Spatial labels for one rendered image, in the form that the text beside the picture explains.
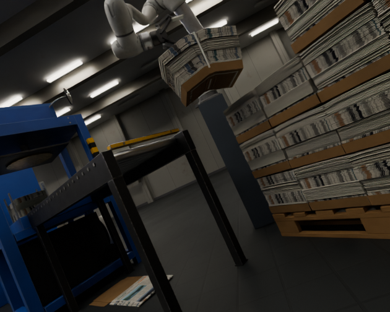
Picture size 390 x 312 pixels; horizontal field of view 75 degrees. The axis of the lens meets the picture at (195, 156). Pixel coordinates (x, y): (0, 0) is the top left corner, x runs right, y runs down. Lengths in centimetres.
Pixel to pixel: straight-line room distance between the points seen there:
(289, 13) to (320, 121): 45
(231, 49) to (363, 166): 79
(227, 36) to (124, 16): 51
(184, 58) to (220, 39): 20
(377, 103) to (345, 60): 19
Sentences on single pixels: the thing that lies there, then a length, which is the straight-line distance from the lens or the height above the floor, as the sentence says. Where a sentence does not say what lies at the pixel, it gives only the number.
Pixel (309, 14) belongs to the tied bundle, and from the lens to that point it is 119.
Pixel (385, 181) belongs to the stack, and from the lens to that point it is 120.
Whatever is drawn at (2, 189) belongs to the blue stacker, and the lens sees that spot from 479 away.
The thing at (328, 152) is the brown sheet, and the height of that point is 40.
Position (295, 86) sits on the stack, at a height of 72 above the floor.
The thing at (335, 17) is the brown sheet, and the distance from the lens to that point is 114.
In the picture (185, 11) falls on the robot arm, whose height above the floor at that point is 154.
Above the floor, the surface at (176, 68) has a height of 106.
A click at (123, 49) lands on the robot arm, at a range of 149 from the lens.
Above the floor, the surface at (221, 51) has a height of 105.
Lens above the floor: 57
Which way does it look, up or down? 3 degrees up
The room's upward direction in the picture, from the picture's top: 25 degrees counter-clockwise
